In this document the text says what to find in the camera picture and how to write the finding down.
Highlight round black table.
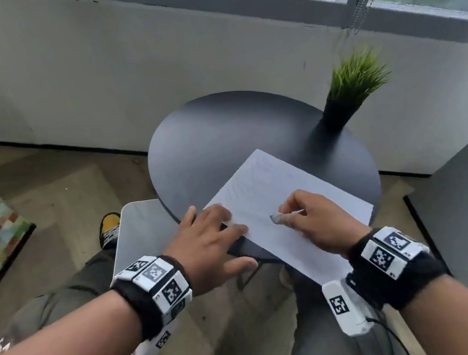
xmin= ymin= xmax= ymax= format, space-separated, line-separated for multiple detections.
xmin=138 ymin=70 xmax=395 ymax=302

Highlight thin black cable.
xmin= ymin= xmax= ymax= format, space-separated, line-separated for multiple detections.
xmin=364 ymin=309 xmax=416 ymax=355

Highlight yellow black shoe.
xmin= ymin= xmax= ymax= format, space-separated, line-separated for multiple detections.
xmin=95 ymin=210 xmax=127 ymax=251

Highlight white paper sheet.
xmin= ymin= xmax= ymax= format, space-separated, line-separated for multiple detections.
xmin=195 ymin=133 xmax=386 ymax=303

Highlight grey window frame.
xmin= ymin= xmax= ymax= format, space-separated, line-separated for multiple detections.
xmin=51 ymin=0 xmax=468 ymax=102

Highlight green grass plant black pot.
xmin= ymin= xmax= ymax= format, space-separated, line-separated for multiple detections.
xmin=311 ymin=43 xmax=399 ymax=135

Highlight white chair seat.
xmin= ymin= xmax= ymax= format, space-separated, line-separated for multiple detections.
xmin=103 ymin=195 xmax=188 ymax=287

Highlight black wristband with markers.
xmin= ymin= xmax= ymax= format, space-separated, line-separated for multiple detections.
xmin=106 ymin=250 xmax=203 ymax=355
xmin=314 ymin=217 xmax=459 ymax=341

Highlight black left wristband with markers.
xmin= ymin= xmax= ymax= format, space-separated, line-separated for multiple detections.
xmin=106 ymin=250 xmax=203 ymax=355

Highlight person's right hand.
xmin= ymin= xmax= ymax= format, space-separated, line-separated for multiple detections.
xmin=267 ymin=179 xmax=377 ymax=268

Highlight black right wristband with markers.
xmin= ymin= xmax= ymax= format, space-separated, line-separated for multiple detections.
xmin=314 ymin=217 xmax=459 ymax=341

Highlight grey-green trousers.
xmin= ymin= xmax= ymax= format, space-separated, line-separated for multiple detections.
xmin=0 ymin=203 xmax=412 ymax=355

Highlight person's left hand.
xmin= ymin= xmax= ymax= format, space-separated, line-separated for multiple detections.
xmin=155 ymin=197 xmax=262 ymax=301

